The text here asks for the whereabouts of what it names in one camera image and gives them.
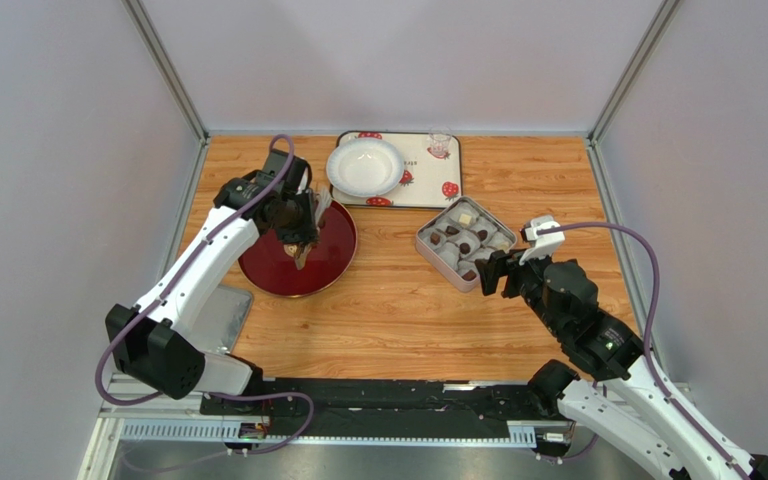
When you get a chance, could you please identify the metal serving tongs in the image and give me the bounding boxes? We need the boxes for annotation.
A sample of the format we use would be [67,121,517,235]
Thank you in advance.
[288,187,332,270]

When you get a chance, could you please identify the pink chocolate tin box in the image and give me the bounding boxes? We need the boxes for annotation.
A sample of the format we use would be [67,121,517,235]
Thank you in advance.
[414,196,517,293]

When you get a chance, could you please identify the silver tin lid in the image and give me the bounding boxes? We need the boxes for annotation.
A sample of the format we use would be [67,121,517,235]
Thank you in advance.
[187,285,254,355]

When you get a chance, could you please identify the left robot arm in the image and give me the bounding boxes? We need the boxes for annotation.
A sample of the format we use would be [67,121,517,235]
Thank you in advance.
[97,149,319,406]

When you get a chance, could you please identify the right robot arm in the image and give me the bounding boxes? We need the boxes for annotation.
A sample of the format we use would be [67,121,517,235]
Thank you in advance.
[477,251,768,479]

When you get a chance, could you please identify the red round tray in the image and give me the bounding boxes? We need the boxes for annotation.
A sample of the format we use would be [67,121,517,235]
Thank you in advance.
[238,201,358,298]

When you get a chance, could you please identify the white paper plate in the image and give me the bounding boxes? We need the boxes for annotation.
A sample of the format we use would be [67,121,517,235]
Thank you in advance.
[325,138,404,197]

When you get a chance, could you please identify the strawberry pattern tray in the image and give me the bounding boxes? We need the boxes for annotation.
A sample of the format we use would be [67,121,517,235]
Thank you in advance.
[331,131,464,209]

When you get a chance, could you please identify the small clear glass cup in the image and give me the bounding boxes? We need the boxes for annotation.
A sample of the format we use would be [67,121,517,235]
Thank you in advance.
[428,127,452,159]

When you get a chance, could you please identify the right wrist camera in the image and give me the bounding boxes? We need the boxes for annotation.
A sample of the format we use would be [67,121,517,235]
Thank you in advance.
[519,215,565,265]

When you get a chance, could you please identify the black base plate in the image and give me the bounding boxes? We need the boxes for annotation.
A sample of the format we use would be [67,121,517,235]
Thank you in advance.
[200,377,564,440]

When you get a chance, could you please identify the aluminium frame rail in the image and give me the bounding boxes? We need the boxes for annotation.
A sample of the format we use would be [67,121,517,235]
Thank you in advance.
[79,371,688,479]

